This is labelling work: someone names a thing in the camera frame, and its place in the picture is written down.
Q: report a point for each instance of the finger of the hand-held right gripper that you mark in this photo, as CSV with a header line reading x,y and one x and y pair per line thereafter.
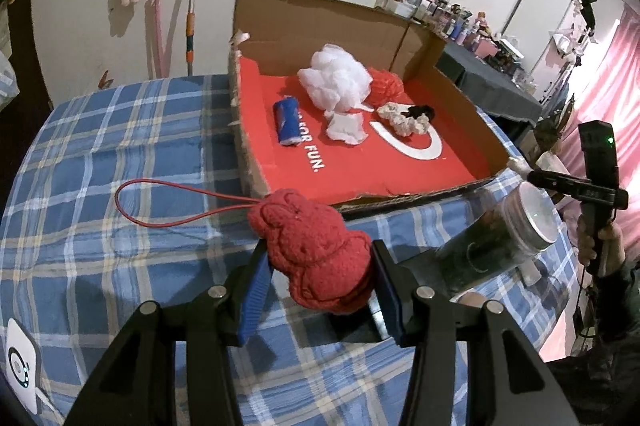
x,y
555,180

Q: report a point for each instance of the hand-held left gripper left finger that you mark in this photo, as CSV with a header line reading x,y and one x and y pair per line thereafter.
x,y
252,301

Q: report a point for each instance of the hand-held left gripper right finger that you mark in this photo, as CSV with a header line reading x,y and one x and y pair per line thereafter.
x,y
390,301

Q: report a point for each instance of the cardboard box with red inside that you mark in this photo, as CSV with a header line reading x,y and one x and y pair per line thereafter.
x,y
350,166

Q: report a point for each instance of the white tissue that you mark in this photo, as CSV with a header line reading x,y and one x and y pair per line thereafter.
x,y
346,128

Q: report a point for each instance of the blue fabric roll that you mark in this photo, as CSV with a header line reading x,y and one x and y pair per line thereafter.
x,y
286,121

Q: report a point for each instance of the person's right forearm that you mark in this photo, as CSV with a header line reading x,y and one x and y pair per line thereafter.
x,y
610,346

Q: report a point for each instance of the person's right hand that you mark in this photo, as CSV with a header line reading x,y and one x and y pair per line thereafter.
x,y
614,251

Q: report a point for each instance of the clear jar with dark contents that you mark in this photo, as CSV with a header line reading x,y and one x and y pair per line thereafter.
x,y
490,246

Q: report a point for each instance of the dark side table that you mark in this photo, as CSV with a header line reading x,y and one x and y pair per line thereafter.
x,y
490,91

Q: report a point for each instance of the row of cosmetic bottles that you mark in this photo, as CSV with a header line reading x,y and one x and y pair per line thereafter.
x,y
460,23

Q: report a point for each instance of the red mesh bath pouf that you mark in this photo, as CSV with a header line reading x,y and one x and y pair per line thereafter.
x,y
387,87

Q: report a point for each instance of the blue plaid blanket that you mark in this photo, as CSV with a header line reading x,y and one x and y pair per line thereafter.
x,y
125,146

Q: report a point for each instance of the white mesh bath pouf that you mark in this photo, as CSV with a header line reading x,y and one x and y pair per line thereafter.
x,y
335,78

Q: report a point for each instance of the white controller device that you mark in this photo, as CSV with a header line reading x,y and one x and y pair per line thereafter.
x,y
22,363

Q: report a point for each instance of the pink stick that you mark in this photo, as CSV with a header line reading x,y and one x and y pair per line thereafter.
x,y
159,36

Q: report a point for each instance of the mop stick with orange grip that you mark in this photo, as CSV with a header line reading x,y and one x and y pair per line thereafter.
x,y
192,6

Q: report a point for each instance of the clear plastic bag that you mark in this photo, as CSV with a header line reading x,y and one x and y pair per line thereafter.
x,y
6,81

